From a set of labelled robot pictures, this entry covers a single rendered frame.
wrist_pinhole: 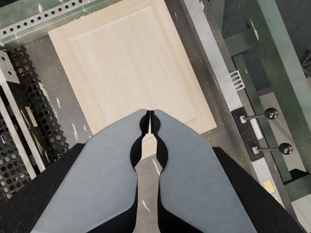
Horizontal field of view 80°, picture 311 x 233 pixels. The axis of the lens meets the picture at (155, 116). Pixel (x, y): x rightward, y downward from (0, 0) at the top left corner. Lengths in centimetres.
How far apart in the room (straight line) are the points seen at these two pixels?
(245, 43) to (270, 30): 10
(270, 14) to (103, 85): 65
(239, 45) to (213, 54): 16
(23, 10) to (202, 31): 63
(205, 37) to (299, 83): 38
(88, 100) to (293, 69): 75
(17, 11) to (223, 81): 76
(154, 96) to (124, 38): 24
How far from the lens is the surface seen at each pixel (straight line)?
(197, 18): 77
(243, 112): 74
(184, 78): 72
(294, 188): 101
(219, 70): 73
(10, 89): 80
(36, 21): 83
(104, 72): 73
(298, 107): 87
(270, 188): 86
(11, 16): 88
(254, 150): 77
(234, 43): 87
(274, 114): 67
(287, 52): 86
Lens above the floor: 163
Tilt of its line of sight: 33 degrees down
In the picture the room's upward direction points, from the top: 156 degrees clockwise
